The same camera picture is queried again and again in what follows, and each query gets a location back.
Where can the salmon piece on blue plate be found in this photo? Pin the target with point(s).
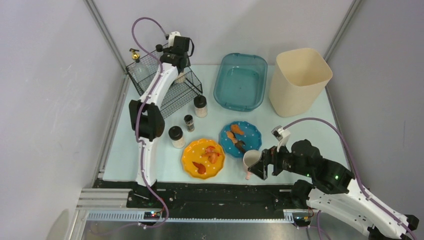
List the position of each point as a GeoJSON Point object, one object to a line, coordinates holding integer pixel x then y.
{"type": "Point", "coordinates": [232, 137]}

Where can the small pepper shaker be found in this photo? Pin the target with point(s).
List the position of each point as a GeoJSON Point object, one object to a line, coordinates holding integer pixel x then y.
{"type": "Point", "coordinates": [189, 121]}

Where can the teal plastic tub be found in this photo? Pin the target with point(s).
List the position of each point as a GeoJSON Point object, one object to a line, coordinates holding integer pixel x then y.
{"type": "Point", "coordinates": [241, 82]}

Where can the shrimp piece lower orange plate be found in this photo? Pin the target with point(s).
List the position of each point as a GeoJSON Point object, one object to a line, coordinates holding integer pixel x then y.
{"type": "Point", "coordinates": [201, 169]}

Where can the black wire rack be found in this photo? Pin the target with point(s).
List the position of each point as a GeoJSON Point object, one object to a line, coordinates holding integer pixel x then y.
{"type": "Point", "coordinates": [177, 93]}

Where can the white spice jar black lid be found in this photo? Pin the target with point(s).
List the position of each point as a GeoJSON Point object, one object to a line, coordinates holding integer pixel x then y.
{"type": "Point", "coordinates": [177, 137]}

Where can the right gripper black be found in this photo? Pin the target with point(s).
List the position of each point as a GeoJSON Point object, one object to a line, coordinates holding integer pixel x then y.
{"type": "Point", "coordinates": [269, 160]}

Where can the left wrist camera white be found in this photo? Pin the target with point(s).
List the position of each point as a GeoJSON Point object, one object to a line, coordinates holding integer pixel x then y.
{"type": "Point", "coordinates": [171, 37]}

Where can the shrimp piece orange plate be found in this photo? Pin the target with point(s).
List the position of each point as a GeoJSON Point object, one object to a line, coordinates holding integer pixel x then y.
{"type": "Point", "coordinates": [201, 169]}
{"type": "Point", "coordinates": [211, 154]}

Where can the aluminium frame post left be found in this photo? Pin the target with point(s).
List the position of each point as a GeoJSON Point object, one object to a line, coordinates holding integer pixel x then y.
{"type": "Point", "coordinates": [104, 31]}

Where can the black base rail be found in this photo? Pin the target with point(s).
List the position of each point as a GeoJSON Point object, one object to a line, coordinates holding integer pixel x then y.
{"type": "Point", "coordinates": [213, 201]}

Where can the orange food on blue plate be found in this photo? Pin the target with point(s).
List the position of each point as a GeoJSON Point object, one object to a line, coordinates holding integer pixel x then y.
{"type": "Point", "coordinates": [235, 128]}

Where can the aluminium frame post right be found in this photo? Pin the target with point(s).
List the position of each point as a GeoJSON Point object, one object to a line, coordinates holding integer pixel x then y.
{"type": "Point", "coordinates": [349, 16]}

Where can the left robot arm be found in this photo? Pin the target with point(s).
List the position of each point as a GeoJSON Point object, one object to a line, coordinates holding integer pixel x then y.
{"type": "Point", "coordinates": [147, 120]}

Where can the aluminium frame post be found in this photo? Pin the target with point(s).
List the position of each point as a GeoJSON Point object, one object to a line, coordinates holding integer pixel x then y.
{"type": "Point", "coordinates": [104, 31]}
{"type": "Point", "coordinates": [349, 16]}

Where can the dark food scrap blue plate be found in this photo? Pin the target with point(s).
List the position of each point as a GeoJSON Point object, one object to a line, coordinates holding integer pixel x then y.
{"type": "Point", "coordinates": [239, 144]}

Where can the dark sauce bottle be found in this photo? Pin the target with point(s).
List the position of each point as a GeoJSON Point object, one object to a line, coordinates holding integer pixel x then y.
{"type": "Point", "coordinates": [159, 49]}

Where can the orange dotted plate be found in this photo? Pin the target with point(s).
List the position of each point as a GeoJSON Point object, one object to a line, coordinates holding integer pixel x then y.
{"type": "Point", "coordinates": [193, 153]}

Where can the small black cap bottle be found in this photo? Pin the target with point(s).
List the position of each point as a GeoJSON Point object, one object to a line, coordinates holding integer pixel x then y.
{"type": "Point", "coordinates": [200, 106]}

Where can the glass bottle gold pump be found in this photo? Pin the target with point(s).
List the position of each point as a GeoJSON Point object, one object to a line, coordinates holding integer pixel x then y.
{"type": "Point", "coordinates": [139, 72]}

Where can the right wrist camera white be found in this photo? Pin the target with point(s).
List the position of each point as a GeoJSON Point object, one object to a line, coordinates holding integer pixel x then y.
{"type": "Point", "coordinates": [282, 135]}

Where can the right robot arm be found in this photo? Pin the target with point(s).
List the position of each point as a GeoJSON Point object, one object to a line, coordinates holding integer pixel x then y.
{"type": "Point", "coordinates": [334, 190]}

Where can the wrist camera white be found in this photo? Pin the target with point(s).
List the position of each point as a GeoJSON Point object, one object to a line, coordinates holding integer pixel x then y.
{"type": "Point", "coordinates": [171, 37]}
{"type": "Point", "coordinates": [282, 135]}

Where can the shrimp piece upper orange plate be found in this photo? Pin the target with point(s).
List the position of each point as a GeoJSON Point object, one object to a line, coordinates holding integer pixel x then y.
{"type": "Point", "coordinates": [211, 154]}

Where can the blue dotted plate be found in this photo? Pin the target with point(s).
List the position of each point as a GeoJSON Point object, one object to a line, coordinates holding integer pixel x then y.
{"type": "Point", "coordinates": [252, 138]}

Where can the cream waste bin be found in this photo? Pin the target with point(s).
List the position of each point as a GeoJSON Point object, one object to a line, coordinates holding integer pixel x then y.
{"type": "Point", "coordinates": [299, 76]}

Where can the pink white mug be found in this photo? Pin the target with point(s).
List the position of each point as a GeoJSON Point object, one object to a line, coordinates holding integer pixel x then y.
{"type": "Point", "coordinates": [250, 157]}

